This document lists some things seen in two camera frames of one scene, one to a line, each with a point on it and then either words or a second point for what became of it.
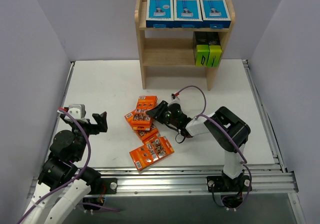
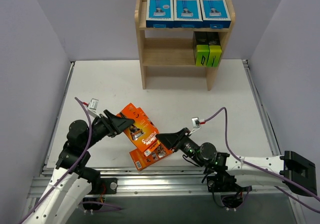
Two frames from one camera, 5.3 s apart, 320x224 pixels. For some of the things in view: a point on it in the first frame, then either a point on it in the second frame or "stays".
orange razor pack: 144,135 → 142,124
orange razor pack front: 153,149 stays
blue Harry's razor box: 187,11 stays
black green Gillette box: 215,50 stays
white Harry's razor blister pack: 159,12 stays
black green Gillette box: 202,48 stays
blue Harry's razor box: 215,11 stays
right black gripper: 165,112 → 180,139
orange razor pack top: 141,121 → 142,132
